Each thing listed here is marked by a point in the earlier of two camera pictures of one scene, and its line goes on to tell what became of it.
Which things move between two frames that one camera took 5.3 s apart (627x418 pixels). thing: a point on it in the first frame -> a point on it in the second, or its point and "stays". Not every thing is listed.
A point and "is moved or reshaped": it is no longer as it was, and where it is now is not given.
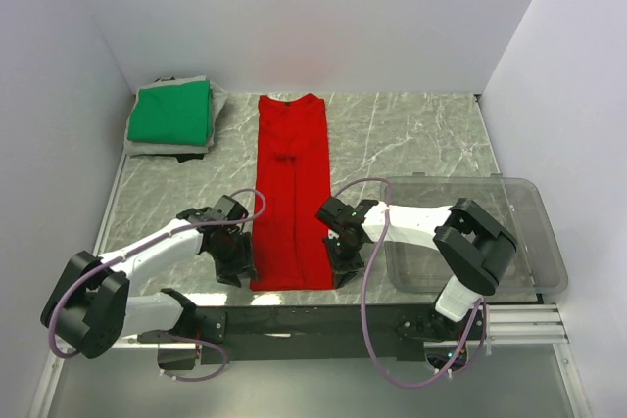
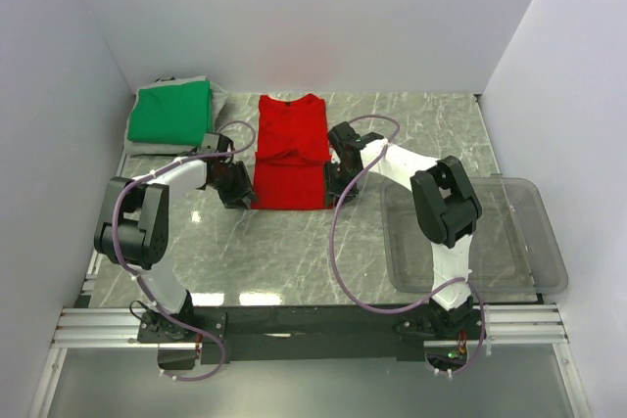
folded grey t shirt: [218, 101] stays
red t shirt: [292, 236] is moved or reshaped
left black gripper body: [233, 255] -> [233, 185]
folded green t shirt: [172, 114] stays
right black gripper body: [345, 256] -> [337, 178]
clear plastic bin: [539, 264] stays
